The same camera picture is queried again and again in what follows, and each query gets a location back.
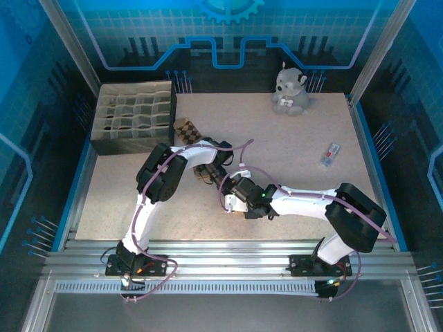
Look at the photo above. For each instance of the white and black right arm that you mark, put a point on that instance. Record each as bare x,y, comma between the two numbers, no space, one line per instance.
304,204

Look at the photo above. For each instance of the grey plush animal toy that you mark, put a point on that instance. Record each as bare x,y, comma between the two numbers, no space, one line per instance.
290,100

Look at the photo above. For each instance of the brown argyle sock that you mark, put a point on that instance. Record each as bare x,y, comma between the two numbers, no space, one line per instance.
187,130

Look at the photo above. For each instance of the aluminium frame rail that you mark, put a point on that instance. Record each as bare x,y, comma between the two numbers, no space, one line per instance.
225,256

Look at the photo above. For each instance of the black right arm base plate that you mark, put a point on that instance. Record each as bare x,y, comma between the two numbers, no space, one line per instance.
299,264

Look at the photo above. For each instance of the aluminium frame post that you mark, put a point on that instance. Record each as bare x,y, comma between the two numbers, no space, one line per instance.
380,52
74,52

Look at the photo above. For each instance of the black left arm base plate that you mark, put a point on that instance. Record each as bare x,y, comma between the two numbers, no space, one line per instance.
157,266

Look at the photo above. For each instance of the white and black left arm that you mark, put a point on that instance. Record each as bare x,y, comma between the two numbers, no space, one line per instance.
197,155

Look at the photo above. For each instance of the blue table edge strip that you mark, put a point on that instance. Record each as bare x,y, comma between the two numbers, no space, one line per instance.
402,238
64,228

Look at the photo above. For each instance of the grey fabric sock organizer box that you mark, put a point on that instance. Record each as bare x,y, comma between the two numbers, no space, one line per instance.
131,145

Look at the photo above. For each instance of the clear packet with red label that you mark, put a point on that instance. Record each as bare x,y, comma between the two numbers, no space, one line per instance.
330,154

